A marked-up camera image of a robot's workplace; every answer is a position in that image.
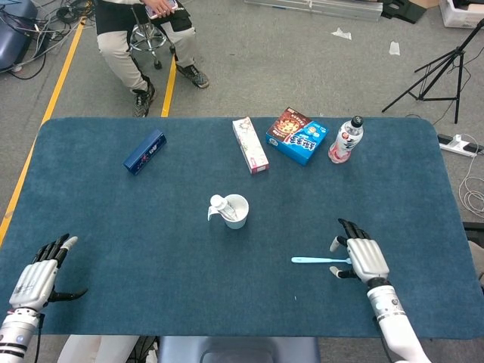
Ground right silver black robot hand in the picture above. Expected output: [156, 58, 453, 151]
[328, 218, 390, 285]

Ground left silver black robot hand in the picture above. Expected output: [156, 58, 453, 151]
[8, 233, 88, 312]

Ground light blue toothbrush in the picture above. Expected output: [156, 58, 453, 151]
[290, 256, 352, 265]

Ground white plastic mug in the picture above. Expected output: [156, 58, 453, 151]
[206, 194, 250, 230]

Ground white toothpaste tube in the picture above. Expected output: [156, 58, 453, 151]
[209, 194, 239, 221]

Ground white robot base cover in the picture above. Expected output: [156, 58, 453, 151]
[56, 334, 141, 363]

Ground white pink toothpaste box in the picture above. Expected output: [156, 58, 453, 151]
[231, 116, 270, 175]

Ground dark blue toothpaste box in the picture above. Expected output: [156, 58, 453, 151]
[123, 129, 168, 177]

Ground pink drink bottle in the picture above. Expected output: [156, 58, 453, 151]
[327, 115, 365, 164]

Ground blue snack box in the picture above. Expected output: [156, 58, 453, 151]
[265, 107, 330, 166]

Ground white power strip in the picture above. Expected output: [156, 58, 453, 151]
[437, 133, 484, 158]

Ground blue table mat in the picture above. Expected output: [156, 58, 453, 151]
[0, 116, 484, 340]

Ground black tripod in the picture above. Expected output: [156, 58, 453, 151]
[381, 17, 484, 125]

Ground dark blue machine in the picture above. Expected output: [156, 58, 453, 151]
[0, 0, 39, 73]

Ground seated person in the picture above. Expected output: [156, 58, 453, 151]
[94, 0, 210, 118]

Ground aluminium rails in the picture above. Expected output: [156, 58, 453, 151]
[244, 0, 383, 22]

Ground white plastic crate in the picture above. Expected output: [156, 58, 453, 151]
[438, 0, 484, 29]

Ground metal stool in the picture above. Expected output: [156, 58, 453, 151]
[128, 3, 177, 70]

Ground smartphone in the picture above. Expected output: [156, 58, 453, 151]
[145, 0, 178, 20]

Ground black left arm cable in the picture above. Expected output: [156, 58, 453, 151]
[32, 313, 46, 363]

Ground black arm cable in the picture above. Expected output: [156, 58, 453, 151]
[372, 315, 394, 363]
[32, 313, 46, 363]

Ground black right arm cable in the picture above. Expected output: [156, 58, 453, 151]
[372, 315, 394, 363]

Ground white floor cable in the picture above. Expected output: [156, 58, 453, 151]
[458, 143, 484, 215]

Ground black plastic frame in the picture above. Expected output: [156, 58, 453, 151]
[380, 0, 428, 24]

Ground black cable bundle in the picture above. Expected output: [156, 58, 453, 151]
[56, 0, 95, 26]

